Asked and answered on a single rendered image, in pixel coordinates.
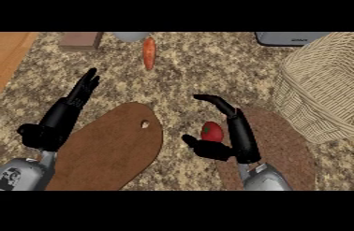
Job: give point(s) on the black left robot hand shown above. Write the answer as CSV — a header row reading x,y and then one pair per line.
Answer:
x,y
58,122

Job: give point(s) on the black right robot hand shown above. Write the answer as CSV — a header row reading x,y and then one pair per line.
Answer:
x,y
239,138

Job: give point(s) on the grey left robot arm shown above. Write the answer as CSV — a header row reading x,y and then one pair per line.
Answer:
x,y
25,174

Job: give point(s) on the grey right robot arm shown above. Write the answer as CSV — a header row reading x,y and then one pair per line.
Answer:
x,y
264,177

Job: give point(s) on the red tomato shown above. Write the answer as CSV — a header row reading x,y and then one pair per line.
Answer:
x,y
212,132

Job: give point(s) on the pale wicker basket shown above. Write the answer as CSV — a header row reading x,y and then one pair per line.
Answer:
x,y
317,88

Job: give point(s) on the brown wooden cutting board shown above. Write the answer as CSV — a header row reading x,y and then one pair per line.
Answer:
x,y
108,149

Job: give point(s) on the orange wooden panel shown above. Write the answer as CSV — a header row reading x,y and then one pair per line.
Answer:
x,y
10,55

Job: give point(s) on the brown wooden block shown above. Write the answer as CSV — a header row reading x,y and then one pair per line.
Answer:
x,y
80,40

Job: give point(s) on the orange carrot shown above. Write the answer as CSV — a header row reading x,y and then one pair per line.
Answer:
x,y
148,53

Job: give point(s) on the grey round container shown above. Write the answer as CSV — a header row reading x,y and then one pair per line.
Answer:
x,y
130,36

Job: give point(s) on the grey appliance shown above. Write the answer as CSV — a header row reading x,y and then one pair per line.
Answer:
x,y
290,38

